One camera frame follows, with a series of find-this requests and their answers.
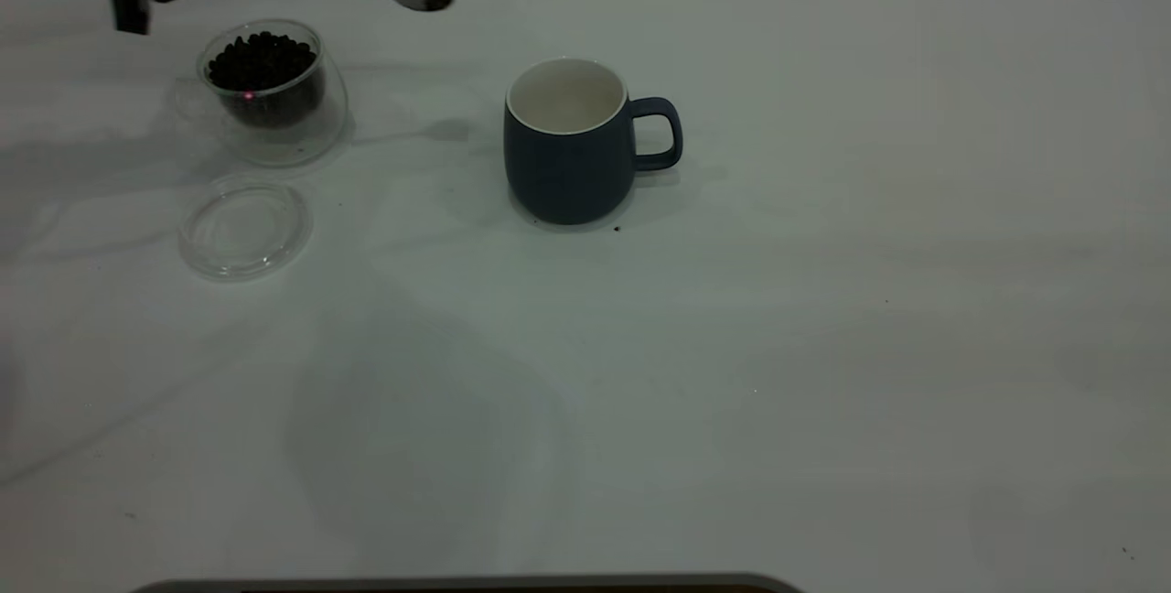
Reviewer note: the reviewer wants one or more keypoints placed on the dark blue grey ceramic mug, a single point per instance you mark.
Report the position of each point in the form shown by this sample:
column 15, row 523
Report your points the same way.
column 567, row 172

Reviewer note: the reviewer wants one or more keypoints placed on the dark coffee beans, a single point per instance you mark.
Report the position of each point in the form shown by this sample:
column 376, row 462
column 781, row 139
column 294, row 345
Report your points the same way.
column 261, row 62

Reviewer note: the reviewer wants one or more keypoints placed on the clear glass lid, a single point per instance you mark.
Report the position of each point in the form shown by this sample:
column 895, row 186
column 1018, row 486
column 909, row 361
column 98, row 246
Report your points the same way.
column 245, row 229

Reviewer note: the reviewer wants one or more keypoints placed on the clear double wall glass cup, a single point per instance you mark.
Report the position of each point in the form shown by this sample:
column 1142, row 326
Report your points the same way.
column 306, row 140

